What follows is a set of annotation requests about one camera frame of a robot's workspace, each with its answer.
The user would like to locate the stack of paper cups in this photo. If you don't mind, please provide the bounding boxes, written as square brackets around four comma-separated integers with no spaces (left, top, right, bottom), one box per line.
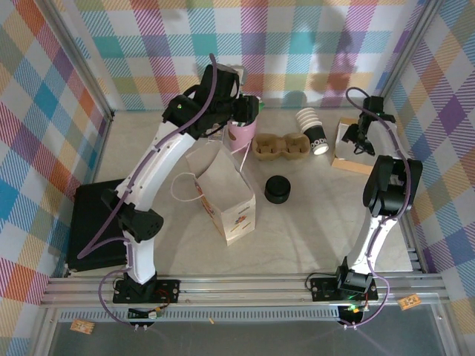
[295,107,328,156]

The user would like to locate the white printed paper bag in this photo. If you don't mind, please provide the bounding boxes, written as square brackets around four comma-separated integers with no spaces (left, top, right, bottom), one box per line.
[170,143,257,246]

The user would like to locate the white paper napkins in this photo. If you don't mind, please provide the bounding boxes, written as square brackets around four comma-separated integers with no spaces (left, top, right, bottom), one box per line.
[335,124,372,164]

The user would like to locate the pink straw holder cup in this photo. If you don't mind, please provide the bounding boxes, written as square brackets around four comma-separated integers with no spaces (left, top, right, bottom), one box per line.
[227,119,258,152]

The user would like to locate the wooden napkin tray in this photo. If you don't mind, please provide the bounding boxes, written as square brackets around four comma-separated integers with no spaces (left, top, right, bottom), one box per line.
[330,116,396,176]

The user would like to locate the brown pulp cup carrier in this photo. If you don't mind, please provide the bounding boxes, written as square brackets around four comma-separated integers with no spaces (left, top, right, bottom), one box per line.
[252,133,311,162]

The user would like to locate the stack of black lids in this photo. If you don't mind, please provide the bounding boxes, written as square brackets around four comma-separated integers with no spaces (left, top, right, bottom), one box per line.
[265,174,292,204]

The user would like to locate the small connector board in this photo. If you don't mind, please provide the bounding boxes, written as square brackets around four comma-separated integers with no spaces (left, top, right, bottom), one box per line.
[339,303,368,323]
[128,306,164,322]

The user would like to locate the black hard case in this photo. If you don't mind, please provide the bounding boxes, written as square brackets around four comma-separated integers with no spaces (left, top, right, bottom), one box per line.
[65,179,129,274]

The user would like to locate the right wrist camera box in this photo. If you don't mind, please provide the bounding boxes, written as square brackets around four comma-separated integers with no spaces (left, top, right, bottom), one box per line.
[361,95,385,111]

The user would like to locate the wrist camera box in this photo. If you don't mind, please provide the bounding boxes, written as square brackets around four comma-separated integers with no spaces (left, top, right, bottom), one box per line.
[361,95,385,111]
[224,63,246,87]

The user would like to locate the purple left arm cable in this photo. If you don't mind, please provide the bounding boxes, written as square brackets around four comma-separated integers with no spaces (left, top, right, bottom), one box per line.
[76,53,218,329]

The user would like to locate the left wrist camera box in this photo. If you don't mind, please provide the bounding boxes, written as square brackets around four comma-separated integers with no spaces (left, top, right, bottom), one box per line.
[224,63,246,87]

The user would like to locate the aluminium frame post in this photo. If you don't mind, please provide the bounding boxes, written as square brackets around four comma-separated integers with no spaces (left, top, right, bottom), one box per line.
[370,0,446,120]
[35,0,115,122]

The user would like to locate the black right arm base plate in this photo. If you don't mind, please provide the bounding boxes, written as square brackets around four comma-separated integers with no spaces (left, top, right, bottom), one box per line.
[309,276,379,302]

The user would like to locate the aluminium mounting rail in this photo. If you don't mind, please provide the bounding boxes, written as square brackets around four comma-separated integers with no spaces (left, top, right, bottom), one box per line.
[39,273,452,309]

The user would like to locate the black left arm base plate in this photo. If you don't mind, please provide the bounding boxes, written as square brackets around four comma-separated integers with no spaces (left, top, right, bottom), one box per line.
[112,278,182,305]

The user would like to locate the grey slotted cable duct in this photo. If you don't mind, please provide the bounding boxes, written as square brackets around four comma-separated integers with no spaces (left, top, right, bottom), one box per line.
[58,309,344,323]

